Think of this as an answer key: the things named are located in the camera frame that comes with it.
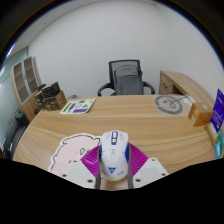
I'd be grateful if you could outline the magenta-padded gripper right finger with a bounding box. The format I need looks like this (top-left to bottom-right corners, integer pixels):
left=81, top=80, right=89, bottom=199
left=126, top=143, right=170, bottom=189

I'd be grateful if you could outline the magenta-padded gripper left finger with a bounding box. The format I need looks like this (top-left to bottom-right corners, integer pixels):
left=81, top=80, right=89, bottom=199
left=61, top=144, right=103, bottom=190

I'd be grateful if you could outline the white blue yellow computer mouse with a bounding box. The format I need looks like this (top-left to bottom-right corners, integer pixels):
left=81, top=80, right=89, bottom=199
left=99, top=129, right=130, bottom=182

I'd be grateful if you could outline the pink pig-shaped mouse pad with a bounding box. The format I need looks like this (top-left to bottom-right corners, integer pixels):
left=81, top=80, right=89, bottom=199
left=48, top=133, right=103, bottom=177

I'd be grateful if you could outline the white green purple leaflet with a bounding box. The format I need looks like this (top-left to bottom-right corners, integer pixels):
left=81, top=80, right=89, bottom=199
left=59, top=97, right=97, bottom=115

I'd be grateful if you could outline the brown cardboard box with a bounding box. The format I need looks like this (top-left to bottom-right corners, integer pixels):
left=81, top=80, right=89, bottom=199
left=43, top=90, right=68, bottom=111

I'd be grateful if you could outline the black mesh office chair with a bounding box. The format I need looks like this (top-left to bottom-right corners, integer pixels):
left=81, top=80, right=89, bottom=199
left=97, top=59, right=156, bottom=98

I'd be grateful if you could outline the orange cardboard box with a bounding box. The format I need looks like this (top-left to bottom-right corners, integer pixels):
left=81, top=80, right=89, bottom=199
left=187, top=101, right=214, bottom=128

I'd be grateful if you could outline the small dark brown box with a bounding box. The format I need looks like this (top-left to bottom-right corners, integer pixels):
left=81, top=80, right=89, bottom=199
left=34, top=91, right=46, bottom=108

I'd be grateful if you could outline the blue product package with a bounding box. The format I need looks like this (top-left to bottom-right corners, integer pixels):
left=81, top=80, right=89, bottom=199
left=214, top=143, right=224, bottom=160

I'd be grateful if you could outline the grey backpack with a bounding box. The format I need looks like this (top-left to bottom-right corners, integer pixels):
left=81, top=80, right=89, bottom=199
left=113, top=64, right=144, bottom=96

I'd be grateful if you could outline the black padded chair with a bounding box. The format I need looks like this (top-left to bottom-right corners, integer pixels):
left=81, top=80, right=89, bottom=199
left=2, top=111, right=28, bottom=161

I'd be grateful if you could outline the black printed box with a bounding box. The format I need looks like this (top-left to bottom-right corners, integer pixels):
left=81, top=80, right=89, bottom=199
left=41, top=81, right=61, bottom=99

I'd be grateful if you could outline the wooden side desk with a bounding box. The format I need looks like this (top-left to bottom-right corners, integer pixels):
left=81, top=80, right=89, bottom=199
left=158, top=69, right=216, bottom=111

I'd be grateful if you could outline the purple hanging package card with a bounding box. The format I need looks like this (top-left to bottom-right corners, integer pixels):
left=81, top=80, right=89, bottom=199
left=210, top=88, right=224, bottom=133

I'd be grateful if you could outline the wooden shelf unit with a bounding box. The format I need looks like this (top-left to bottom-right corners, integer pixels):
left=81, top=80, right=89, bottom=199
left=9, top=55, right=44, bottom=106

